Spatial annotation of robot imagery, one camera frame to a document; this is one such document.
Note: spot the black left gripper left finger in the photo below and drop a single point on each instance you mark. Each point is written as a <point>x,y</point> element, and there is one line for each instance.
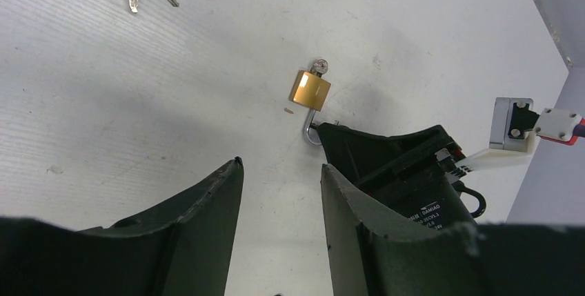
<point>181,246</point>

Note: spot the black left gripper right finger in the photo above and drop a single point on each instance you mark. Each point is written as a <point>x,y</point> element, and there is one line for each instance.
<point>373,250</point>

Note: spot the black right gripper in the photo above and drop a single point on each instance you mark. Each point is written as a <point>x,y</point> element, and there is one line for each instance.
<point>388,168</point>

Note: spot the small brass padlock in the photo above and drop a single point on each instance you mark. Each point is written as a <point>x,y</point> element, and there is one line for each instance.
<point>310,90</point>

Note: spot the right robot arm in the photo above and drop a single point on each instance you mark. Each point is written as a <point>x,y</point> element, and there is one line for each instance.
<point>440,206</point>

